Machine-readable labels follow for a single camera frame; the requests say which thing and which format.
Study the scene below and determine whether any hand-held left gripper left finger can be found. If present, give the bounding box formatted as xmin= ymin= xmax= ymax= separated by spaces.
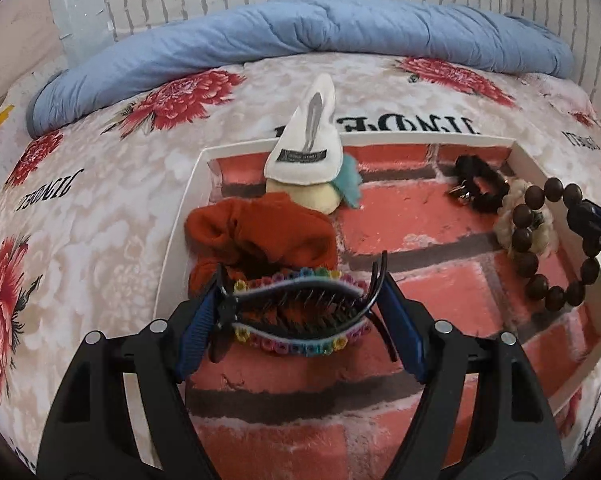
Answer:
xmin=36 ymin=275 xmax=231 ymax=480

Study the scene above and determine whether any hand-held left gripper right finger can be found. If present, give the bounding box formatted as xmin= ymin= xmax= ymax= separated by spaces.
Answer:
xmin=375 ymin=272 xmax=566 ymax=480

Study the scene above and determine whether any cream scrunchie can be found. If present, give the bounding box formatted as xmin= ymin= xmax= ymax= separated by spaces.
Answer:
xmin=493 ymin=176 xmax=561 ymax=260

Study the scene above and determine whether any brown wooden bead bracelet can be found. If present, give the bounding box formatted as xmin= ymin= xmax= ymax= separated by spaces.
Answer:
xmin=510 ymin=176 xmax=601 ymax=311

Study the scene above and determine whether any multicolour beaded hair claw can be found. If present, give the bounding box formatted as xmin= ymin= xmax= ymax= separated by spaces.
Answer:
xmin=208 ymin=251 xmax=398 ymax=363

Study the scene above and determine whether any white tray with brick-pattern lining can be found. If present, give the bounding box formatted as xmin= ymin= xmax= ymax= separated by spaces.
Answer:
xmin=153 ymin=132 xmax=601 ymax=428

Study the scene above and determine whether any orange fabric scrunchie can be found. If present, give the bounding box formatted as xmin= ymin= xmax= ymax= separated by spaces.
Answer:
xmin=184 ymin=191 xmax=338 ymax=301

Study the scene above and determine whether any black scrunchie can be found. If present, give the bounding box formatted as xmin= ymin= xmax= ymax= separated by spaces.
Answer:
xmin=447 ymin=154 xmax=511 ymax=215

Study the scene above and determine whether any yellow plush hair clip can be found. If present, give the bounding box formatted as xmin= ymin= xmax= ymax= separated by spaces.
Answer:
xmin=263 ymin=73 xmax=363 ymax=213

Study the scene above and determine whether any red floral printed blanket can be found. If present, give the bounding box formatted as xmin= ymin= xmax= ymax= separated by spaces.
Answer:
xmin=0 ymin=55 xmax=601 ymax=480

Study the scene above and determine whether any rolled blue duvet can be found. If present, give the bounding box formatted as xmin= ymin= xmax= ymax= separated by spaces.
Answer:
xmin=26 ymin=0 xmax=576 ymax=138

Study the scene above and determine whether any clear plastic roll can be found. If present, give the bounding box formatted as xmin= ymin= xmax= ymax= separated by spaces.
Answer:
xmin=45 ymin=0 xmax=116 ymax=71

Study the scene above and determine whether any pale pink board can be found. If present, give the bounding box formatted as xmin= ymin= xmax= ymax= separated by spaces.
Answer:
xmin=0 ymin=0 xmax=71 ymax=111

